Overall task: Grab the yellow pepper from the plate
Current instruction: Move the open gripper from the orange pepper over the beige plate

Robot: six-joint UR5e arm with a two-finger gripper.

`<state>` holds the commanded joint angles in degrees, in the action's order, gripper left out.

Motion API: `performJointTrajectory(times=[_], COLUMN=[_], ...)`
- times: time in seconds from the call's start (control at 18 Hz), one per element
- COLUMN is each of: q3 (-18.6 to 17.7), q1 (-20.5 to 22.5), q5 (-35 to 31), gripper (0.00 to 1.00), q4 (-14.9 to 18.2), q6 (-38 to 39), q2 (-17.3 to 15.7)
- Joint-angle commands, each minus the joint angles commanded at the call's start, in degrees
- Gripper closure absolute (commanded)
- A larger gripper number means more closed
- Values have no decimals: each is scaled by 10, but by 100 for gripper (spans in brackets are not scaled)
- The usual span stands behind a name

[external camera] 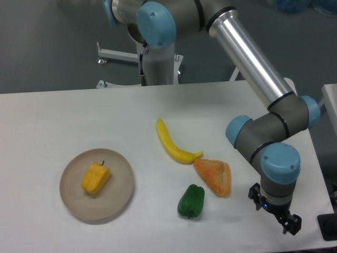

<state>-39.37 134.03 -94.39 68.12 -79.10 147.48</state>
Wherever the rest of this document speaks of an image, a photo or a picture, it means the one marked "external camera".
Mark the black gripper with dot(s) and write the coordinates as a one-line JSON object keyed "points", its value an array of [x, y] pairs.
{"points": [[278, 206]]}

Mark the yellow bell pepper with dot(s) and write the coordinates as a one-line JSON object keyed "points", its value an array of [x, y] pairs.
{"points": [[95, 178]]}

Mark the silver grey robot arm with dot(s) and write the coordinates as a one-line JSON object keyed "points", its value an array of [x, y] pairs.
{"points": [[157, 25]]}

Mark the orange bell pepper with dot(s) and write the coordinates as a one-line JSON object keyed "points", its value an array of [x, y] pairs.
{"points": [[216, 174]]}

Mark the green bell pepper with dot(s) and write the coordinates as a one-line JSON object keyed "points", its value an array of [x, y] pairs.
{"points": [[192, 202]]}

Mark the beige round plate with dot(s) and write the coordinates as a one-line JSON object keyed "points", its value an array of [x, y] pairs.
{"points": [[111, 200]]}

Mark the black device at table edge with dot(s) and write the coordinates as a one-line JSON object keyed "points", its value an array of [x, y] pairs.
{"points": [[327, 224]]}

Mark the yellow banana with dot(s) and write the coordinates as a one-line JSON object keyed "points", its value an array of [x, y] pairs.
{"points": [[177, 154]]}

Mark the white table at right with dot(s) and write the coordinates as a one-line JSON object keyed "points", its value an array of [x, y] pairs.
{"points": [[329, 96]]}

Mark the blue object top right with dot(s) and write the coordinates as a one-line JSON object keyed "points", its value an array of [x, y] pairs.
{"points": [[324, 7]]}

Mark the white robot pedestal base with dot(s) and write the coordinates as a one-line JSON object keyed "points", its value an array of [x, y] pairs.
{"points": [[156, 66]]}

